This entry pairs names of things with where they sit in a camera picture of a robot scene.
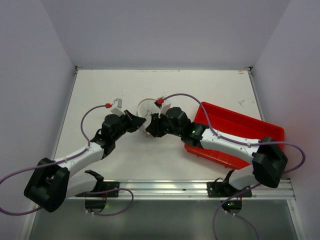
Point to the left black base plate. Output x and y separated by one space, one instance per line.
110 190

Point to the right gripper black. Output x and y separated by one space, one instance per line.
157 125

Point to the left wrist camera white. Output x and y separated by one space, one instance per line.
116 107

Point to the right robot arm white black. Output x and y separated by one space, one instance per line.
266 160

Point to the white mesh laundry bag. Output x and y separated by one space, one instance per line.
145 109

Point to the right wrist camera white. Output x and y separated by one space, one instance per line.
163 105

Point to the red plastic tray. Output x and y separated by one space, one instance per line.
237 124

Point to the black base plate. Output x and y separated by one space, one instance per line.
110 190
218 189

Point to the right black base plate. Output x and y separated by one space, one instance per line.
218 189

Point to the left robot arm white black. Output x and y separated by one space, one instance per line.
48 185

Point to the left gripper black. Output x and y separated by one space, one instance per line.
135 122

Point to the aluminium mounting rail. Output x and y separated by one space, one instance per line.
189 190

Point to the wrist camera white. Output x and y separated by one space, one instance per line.
116 107
163 105

